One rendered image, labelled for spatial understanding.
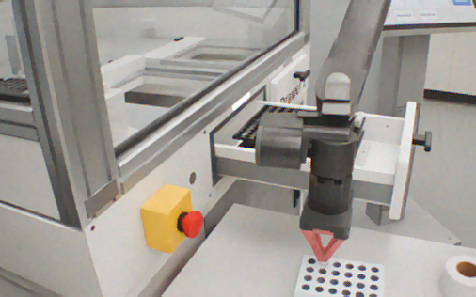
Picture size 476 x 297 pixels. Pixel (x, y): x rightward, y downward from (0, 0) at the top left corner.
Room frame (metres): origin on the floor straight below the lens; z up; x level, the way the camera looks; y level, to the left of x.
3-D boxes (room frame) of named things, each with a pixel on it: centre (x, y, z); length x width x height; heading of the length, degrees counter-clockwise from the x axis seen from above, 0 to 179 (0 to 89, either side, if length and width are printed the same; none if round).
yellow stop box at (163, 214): (0.52, 0.11, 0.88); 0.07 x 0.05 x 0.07; 156
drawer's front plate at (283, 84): (1.11, -0.14, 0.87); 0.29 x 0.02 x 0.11; 156
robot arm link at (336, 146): (0.50, -0.11, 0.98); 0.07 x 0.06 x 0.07; 76
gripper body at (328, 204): (0.49, -0.12, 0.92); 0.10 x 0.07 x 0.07; 162
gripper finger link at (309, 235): (0.50, -0.12, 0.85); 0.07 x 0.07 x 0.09; 72
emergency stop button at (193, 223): (0.50, 0.08, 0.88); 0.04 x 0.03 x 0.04; 156
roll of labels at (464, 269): (0.45, -0.33, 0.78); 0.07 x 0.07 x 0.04
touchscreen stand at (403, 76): (1.60, -0.69, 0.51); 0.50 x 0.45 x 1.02; 16
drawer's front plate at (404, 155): (0.69, -0.31, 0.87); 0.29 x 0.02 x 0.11; 156
